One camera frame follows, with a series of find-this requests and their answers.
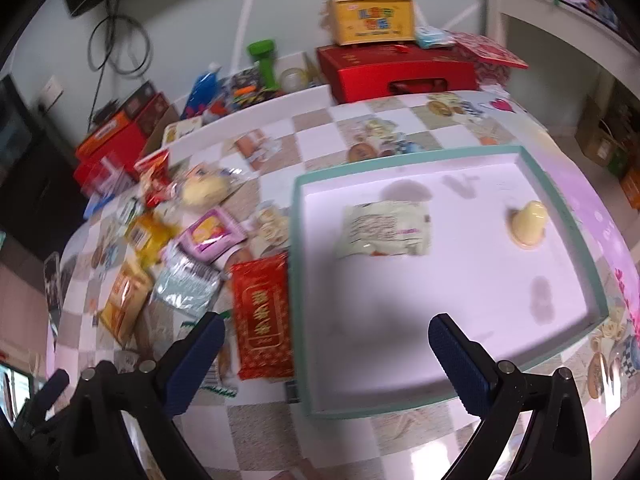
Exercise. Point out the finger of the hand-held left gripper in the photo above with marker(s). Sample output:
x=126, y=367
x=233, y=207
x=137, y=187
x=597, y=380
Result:
x=52, y=387

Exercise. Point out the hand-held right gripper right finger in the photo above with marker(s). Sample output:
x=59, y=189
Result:
x=457, y=360

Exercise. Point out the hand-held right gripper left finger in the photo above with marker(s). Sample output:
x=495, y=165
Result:
x=197, y=360

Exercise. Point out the white tray with teal rim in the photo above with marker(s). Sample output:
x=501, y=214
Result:
x=450, y=285

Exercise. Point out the silver green snack packet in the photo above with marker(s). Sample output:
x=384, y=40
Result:
x=185, y=282

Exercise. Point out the red gold-print snack packet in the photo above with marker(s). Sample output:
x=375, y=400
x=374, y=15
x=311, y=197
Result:
x=262, y=315

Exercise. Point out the orange snack packet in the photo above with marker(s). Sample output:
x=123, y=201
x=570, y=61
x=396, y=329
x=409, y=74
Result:
x=122, y=302

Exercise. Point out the pink snack packet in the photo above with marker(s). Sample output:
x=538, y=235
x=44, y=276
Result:
x=210, y=232

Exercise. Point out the yellow snack packet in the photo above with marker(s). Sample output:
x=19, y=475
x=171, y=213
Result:
x=147, y=237

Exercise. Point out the pale green snack packet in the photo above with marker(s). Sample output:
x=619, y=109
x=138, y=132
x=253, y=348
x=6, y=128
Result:
x=385, y=230

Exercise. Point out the round yellow pastry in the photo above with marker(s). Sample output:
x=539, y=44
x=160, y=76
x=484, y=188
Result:
x=529, y=222

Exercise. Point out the pale yellow bun packet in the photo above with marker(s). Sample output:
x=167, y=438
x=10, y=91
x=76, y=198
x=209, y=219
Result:
x=202, y=190

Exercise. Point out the small red snack packet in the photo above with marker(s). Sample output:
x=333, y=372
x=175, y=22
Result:
x=152, y=175

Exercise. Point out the black cabinet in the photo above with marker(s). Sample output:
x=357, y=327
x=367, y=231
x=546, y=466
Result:
x=30, y=185

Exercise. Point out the cream printed box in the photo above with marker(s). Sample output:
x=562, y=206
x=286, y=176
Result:
x=182, y=129

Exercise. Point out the orange box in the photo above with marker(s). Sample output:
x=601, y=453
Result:
x=102, y=134

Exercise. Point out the small orange carton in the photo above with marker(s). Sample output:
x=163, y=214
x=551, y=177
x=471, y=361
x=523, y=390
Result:
x=631, y=182

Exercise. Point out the brown cardboard box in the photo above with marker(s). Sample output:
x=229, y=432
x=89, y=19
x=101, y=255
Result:
x=597, y=140

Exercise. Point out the checked printed tablecloth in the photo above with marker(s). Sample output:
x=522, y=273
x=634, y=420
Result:
x=320, y=125

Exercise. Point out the dark maroon box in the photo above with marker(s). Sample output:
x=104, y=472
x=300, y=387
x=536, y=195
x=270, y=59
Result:
x=145, y=100

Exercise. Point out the blue pouch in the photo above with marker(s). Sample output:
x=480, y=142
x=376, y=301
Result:
x=202, y=92

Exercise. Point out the colourful patterned bag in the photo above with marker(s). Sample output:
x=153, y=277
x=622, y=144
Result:
x=242, y=87

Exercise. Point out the glass jar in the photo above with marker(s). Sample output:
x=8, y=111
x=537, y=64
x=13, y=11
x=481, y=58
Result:
x=292, y=79

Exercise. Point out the large red gift box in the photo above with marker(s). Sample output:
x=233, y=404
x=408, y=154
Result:
x=370, y=72

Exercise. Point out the green bottle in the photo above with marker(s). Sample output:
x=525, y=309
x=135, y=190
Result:
x=265, y=60

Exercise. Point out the red patterned flat box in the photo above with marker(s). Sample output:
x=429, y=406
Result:
x=487, y=52

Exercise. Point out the light blue packet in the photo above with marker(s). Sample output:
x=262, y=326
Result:
x=432, y=37

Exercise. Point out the white cabinet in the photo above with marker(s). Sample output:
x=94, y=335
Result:
x=495, y=10

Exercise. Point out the wall socket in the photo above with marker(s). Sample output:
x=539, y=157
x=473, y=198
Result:
x=50, y=92

